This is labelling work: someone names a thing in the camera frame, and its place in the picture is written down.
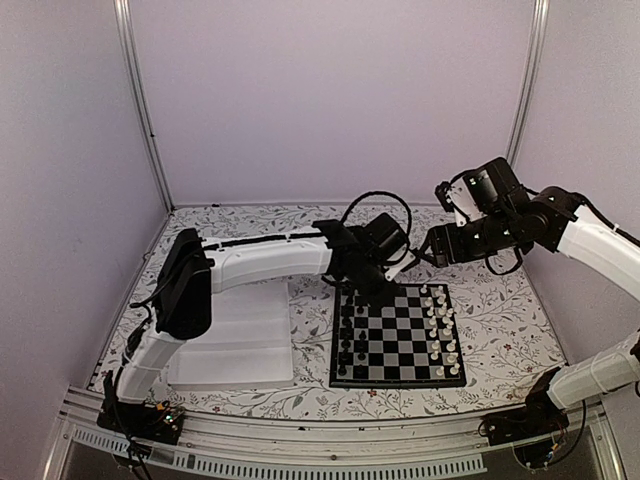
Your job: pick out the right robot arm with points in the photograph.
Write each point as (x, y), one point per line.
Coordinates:
(574, 228)

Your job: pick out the floral patterned table mat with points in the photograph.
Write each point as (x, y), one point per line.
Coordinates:
(506, 339)

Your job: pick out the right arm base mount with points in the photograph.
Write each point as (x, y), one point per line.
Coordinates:
(525, 423)

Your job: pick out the aluminium front rail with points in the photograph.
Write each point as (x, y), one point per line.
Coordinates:
(215, 446)

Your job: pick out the aluminium frame post left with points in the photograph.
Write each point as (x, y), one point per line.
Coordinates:
(124, 24)

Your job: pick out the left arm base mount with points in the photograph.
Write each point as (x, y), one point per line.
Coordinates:
(162, 423)

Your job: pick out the black and silver chessboard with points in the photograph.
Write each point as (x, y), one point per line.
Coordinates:
(403, 350)

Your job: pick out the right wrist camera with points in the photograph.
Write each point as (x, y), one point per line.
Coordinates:
(444, 194)

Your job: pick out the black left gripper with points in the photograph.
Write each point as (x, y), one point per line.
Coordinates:
(382, 298)

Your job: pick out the aluminium frame post right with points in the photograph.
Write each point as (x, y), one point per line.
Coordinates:
(532, 63)

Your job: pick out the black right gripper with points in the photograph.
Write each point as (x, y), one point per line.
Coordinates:
(438, 235)

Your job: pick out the white plastic tray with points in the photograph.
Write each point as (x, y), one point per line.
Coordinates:
(248, 345)

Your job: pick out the aluminium frame post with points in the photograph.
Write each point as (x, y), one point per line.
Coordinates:
(124, 24)
(532, 63)

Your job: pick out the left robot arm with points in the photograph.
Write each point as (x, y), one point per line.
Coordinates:
(179, 309)

